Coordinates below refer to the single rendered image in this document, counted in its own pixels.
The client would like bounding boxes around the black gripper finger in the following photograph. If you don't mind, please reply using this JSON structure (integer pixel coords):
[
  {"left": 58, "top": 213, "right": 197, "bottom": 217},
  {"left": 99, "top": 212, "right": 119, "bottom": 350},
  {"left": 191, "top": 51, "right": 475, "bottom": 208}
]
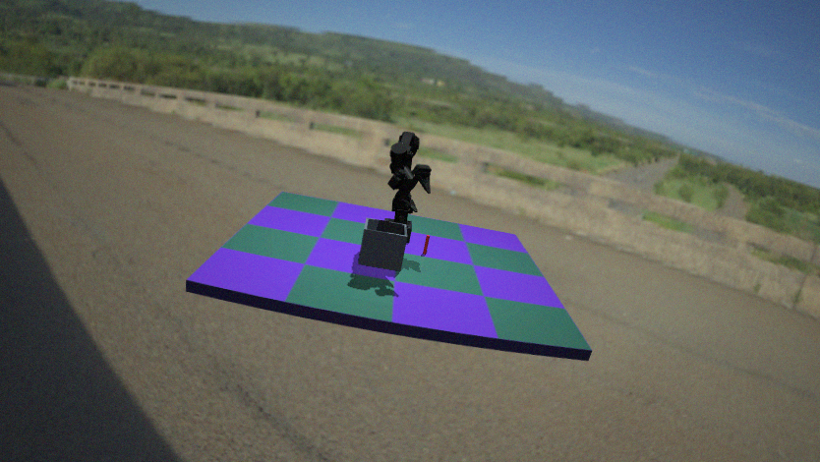
[
  {"left": 397, "top": 200, "right": 418, "bottom": 212},
  {"left": 414, "top": 171, "right": 431, "bottom": 194}
]

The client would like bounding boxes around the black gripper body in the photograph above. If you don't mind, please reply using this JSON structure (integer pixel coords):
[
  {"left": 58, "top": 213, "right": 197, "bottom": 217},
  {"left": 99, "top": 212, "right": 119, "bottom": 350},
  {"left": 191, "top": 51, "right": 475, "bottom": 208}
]
[{"left": 393, "top": 164, "right": 432, "bottom": 207}]

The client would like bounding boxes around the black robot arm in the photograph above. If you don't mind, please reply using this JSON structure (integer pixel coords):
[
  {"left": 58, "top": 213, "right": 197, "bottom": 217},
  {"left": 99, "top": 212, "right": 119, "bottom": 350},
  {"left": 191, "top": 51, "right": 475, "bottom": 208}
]
[{"left": 387, "top": 132, "right": 420, "bottom": 227}]

